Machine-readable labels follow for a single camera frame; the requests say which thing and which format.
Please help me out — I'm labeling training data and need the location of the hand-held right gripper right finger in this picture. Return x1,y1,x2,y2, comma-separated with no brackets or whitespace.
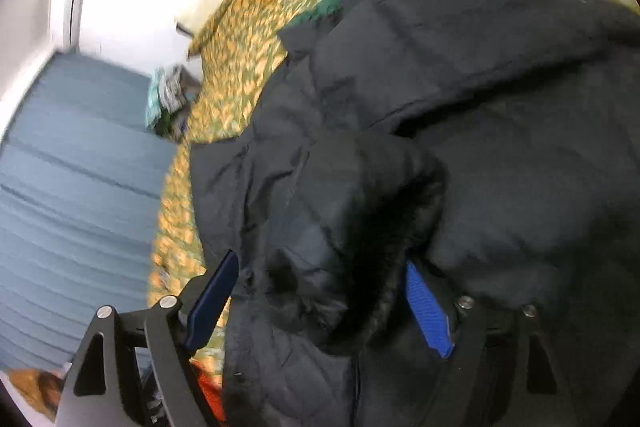
404,258,568,427

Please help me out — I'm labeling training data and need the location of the person's orange fleece clothing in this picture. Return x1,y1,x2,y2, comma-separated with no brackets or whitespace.
192,359,227,427

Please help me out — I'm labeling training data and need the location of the blue-grey curtain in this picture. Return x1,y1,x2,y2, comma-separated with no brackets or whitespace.
0,52,201,372

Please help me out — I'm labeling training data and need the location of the pile of mixed clothes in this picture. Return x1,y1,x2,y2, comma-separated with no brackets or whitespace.
145,64,202,138

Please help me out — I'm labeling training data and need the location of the black puffer jacket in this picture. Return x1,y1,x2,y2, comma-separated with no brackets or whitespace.
189,0,640,427

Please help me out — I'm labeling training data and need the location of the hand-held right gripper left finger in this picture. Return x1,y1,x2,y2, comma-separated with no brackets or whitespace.
54,248,241,427

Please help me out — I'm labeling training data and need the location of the floral olive orange quilt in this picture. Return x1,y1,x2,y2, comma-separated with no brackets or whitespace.
147,0,630,358

